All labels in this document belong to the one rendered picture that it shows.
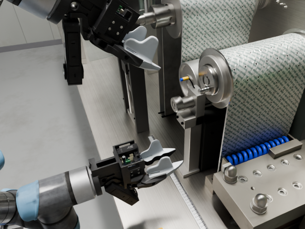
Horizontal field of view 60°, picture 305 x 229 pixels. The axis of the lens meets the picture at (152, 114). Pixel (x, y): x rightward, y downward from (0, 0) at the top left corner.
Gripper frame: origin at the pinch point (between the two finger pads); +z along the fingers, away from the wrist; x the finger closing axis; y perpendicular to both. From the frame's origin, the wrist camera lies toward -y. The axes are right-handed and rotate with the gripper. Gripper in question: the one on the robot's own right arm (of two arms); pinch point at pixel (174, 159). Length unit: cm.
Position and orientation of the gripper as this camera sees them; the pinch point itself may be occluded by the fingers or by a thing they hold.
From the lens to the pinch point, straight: 66.6
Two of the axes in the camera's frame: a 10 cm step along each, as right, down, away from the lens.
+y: -0.6, -7.8, -6.2
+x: -3.7, -5.6, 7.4
